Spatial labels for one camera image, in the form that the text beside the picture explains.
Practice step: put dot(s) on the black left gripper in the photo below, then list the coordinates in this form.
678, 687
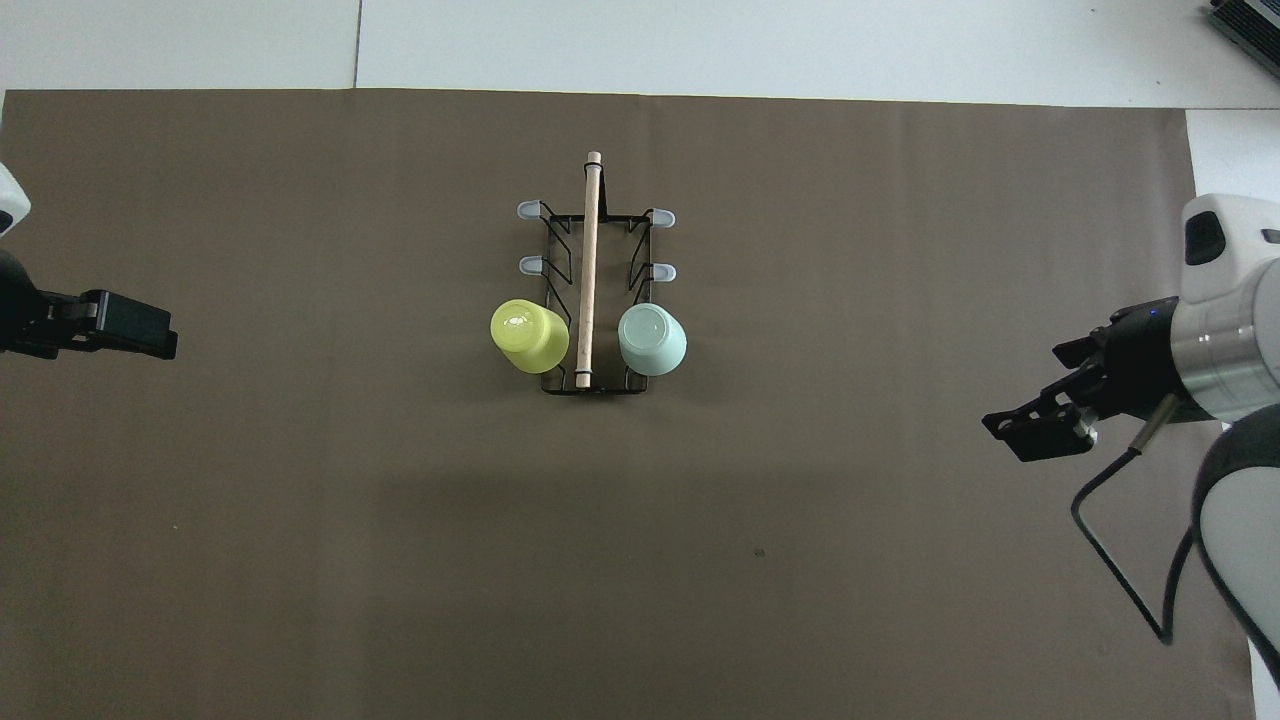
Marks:
18, 310

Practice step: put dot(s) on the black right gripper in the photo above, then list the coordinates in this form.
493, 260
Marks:
1135, 365

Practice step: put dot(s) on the yellow plastic cup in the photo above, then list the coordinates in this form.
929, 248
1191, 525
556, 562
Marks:
528, 335

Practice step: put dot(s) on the green plastic cup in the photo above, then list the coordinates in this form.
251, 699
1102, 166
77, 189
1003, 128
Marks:
652, 340

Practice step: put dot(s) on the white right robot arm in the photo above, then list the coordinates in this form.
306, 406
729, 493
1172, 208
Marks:
1230, 350

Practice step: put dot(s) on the brown table mat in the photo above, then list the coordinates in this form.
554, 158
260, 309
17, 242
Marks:
400, 550

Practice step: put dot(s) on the grey ribbed device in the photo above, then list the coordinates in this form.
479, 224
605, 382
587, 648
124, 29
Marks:
1250, 22

